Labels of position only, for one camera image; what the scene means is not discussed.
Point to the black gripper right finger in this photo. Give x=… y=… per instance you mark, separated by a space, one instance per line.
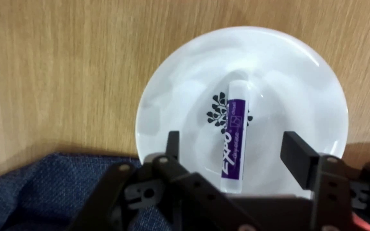
x=343 y=192

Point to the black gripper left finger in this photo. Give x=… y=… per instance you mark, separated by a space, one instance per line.
x=167 y=196

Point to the orange cloth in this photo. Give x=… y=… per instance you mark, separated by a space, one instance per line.
x=362 y=223

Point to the blue denim cloth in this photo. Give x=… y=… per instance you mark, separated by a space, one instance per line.
x=31 y=192

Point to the white bowl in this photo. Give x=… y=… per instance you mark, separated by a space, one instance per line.
x=279 y=85

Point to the purple white Expo marker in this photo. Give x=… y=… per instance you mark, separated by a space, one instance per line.
x=234 y=136

